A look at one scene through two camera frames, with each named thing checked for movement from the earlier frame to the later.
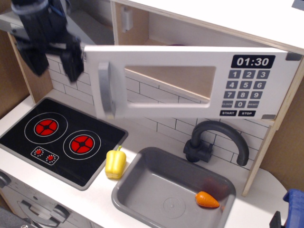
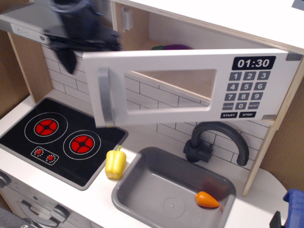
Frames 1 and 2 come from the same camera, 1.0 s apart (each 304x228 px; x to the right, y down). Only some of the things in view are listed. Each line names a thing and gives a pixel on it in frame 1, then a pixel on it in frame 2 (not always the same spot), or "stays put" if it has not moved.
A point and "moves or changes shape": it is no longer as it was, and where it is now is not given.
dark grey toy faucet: (194, 150) stays put
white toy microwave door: (188, 82) moves or changes shape
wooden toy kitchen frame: (186, 103) stays put
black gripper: (48, 27) → (85, 33)
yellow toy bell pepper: (115, 163) stays put
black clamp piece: (276, 221) stays put
